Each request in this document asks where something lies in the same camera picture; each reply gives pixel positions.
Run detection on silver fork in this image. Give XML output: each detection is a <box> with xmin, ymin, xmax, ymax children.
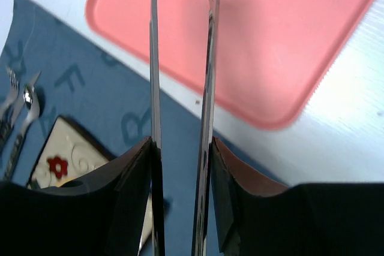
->
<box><xmin>1</xmin><ymin>66</ymin><xmax>19</xmax><ymax>119</ymax></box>

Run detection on silver metal tongs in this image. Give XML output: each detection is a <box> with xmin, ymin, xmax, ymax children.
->
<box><xmin>149</xmin><ymin>0</ymin><xmax>220</xmax><ymax>255</ymax></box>

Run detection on blue letter-print placemat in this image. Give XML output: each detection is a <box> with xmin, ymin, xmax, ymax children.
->
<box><xmin>0</xmin><ymin>0</ymin><xmax>229</xmax><ymax>256</ymax></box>

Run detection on pink plastic tray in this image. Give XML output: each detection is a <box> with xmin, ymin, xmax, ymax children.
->
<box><xmin>85</xmin><ymin>0</ymin><xmax>374</xmax><ymax>130</ymax></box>

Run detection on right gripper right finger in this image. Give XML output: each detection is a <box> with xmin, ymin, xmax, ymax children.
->
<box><xmin>211</xmin><ymin>138</ymin><xmax>383</xmax><ymax>255</ymax></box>

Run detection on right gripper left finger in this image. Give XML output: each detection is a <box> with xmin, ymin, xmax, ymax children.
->
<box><xmin>1</xmin><ymin>137</ymin><xmax>154</xmax><ymax>255</ymax></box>

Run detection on silver spoon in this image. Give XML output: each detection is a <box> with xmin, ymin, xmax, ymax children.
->
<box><xmin>3</xmin><ymin>84</ymin><xmax>40</xmax><ymax>180</ymax></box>

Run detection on square floral ceramic plate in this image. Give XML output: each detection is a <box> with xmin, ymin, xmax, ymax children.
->
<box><xmin>29</xmin><ymin>117</ymin><xmax>151</xmax><ymax>254</ymax></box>

